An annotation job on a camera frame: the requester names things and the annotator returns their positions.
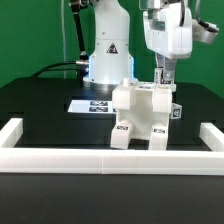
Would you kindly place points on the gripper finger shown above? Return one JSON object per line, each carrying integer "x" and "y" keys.
{"x": 160, "y": 60}
{"x": 169, "y": 69}

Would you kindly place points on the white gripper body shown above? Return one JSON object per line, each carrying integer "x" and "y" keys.
{"x": 167, "y": 34}

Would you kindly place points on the white chair seat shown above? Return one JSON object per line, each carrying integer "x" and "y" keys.
{"x": 142, "y": 121}

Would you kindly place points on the white chair back frame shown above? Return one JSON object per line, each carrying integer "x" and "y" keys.
{"x": 143, "y": 96}

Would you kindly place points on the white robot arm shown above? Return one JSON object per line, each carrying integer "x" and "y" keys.
{"x": 111, "y": 62}

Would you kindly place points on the white U-shaped fence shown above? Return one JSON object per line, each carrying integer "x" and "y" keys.
{"x": 83, "y": 161}

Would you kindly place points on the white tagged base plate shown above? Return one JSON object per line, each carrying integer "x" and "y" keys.
{"x": 91, "y": 106}

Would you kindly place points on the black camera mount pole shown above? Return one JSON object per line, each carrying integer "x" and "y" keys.
{"x": 76, "y": 7}

